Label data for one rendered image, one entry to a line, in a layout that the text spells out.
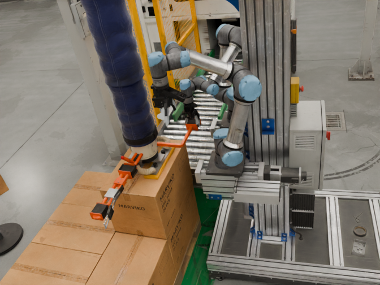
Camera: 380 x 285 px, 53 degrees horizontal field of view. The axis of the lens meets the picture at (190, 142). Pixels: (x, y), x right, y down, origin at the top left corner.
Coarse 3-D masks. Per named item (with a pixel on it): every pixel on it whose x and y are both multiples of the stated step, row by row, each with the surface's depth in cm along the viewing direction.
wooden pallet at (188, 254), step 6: (198, 216) 323; (198, 222) 323; (198, 228) 324; (192, 234) 308; (198, 234) 325; (192, 240) 318; (192, 246) 314; (186, 252) 296; (186, 258) 304; (186, 264) 300; (180, 270) 285; (180, 276) 286; (174, 282) 274; (180, 282) 287
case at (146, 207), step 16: (176, 160) 264; (112, 176) 256; (160, 176) 248; (176, 176) 266; (128, 192) 240; (144, 192) 238; (160, 192) 240; (176, 192) 268; (128, 208) 248; (144, 208) 243; (160, 208) 242; (176, 208) 270; (128, 224) 259; (144, 224) 254; (160, 224) 248
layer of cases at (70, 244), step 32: (96, 192) 307; (192, 192) 303; (64, 224) 282; (96, 224) 277; (192, 224) 308; (32, 256) 262; (64, 256) 257; (96, 256) 253; (128, 256) 249; (160, 256) 246
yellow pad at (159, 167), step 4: (172, 148) 268; (160, 152) 265; (164, 152) 262; (168, 152) 264; (172, 152) 267; (168, 156) 261; (164, 160) 257; (168, 160) 260; (152, 164) 256; (156, 164) 251; (160, 164) 255; (164, 164) 255; (156, 168) 252; (160, 168) 252; (156, 172) 248; (160, 172) 249; (144, 176) 248; (148, 176) 247; (152, 176) 246; (156, 176) 246
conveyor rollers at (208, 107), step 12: (240, 60) 473; (204, 96) 413; (204, 108) 390; (216, 108) 386; (180, 120) 376; (204, 120) 377; (168, 132) 364; (180, 132) 360; (192, 132) 356; (204, 132) 353; (192, 144) 341; (204, 144) 338; (192, 156) 326; (204, 156) 323
